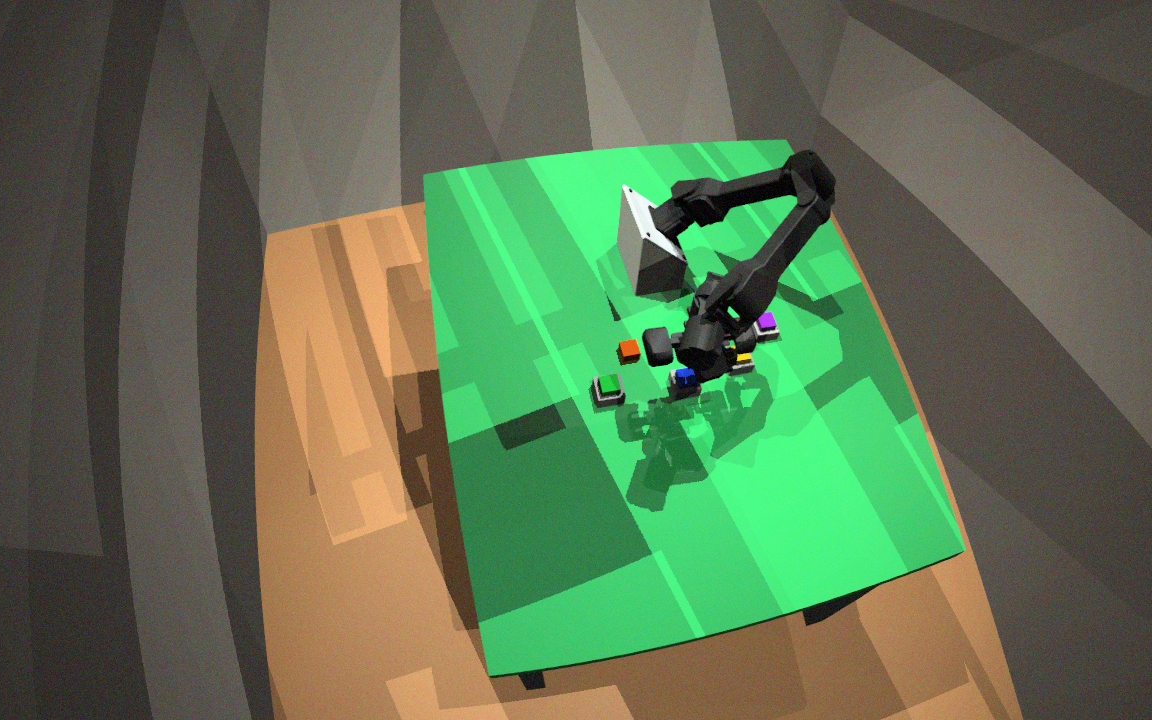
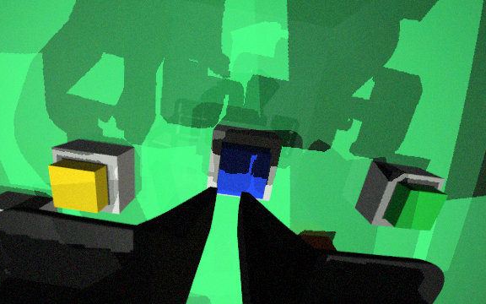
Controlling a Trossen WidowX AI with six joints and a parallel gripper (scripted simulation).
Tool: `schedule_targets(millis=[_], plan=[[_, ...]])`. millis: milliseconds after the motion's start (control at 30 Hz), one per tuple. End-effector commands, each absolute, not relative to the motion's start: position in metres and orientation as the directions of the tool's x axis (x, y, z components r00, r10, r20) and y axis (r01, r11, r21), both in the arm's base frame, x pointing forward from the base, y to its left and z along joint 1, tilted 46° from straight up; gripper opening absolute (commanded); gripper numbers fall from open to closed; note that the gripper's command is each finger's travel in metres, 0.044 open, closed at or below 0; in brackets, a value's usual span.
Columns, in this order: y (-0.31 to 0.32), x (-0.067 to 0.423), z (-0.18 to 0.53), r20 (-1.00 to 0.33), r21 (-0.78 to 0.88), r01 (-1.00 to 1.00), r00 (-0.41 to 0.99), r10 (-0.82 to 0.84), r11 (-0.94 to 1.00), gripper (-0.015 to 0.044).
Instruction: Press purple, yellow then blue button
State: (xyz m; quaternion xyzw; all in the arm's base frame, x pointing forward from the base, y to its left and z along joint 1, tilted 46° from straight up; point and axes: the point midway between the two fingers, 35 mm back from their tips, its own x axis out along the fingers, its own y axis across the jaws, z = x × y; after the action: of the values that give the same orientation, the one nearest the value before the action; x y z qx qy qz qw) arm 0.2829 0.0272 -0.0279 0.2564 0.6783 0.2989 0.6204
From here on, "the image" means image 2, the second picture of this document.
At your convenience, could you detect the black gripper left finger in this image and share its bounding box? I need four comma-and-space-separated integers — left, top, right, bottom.
0, 187, 218, 304

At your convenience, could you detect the yellow button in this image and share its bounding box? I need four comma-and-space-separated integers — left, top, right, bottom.
48, 139, 136, 214

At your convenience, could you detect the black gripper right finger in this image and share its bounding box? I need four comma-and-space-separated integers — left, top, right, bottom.
237, 192, 445, 304

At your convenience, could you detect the orange block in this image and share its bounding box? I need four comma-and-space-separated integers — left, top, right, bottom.
298, 235, 337, 251

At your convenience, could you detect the blue button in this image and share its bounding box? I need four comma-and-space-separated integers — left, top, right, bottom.
207, 124, 283, 201

